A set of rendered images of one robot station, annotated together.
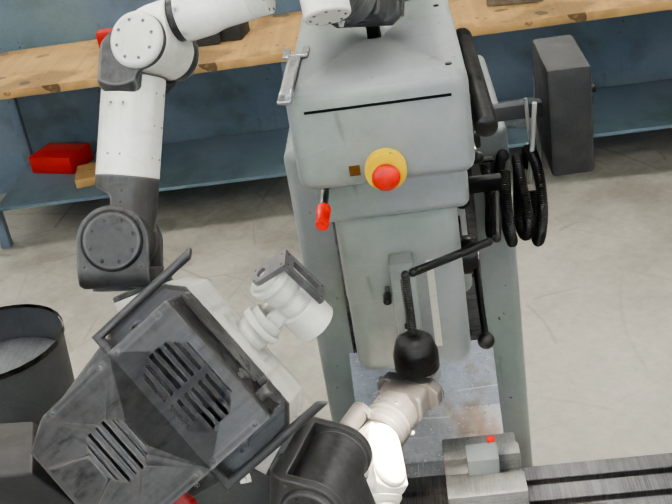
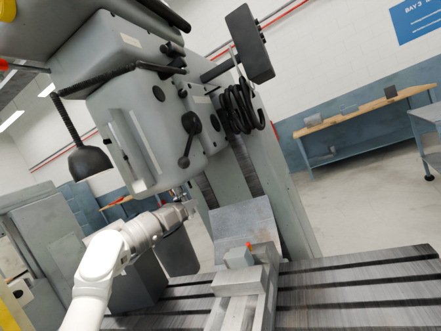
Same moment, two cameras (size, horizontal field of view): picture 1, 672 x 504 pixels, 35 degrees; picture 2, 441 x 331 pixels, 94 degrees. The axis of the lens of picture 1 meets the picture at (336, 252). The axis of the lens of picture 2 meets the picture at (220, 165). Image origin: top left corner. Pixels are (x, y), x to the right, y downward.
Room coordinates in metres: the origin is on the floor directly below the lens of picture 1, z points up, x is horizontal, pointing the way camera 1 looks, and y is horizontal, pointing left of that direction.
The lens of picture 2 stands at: (1.07, -0.45, 1.38)
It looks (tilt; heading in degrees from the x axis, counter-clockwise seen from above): 7 degrees down; 18
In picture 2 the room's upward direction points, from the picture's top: 24 degrees counter-clockwise
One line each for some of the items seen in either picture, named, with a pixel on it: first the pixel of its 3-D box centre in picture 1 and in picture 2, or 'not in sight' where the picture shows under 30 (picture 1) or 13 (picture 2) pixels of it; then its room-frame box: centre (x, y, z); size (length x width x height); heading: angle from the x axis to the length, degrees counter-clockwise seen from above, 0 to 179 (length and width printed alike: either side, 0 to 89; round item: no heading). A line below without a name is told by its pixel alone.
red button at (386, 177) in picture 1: (386, 176); not in sight; (1.37, -0.09, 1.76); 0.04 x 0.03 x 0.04; 84
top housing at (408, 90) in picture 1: (379, 79); (102, 23); (1.63, -0.12, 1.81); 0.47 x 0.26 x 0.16; 174
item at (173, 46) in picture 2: (469, 141); (170, 52); (1.67, -0.26, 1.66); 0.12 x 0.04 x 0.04; 174
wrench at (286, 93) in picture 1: (290, 74); not in sight; (1.48, 0.02, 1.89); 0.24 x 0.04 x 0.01; 173
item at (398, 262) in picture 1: (408, 312); (128, 150); (1.51, -0.10, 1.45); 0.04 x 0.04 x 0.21; 84
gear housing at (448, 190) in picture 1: (389, 148); (130, 69); (1.66, -0.12, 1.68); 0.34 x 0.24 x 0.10; 174
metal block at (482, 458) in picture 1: (483, 463); (240, 260); (1.61, -0.21, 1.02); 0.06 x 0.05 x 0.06; 85
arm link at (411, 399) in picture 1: (399, 407); (159, 222); (1.54, -0.07, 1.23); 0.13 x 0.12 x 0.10; 59
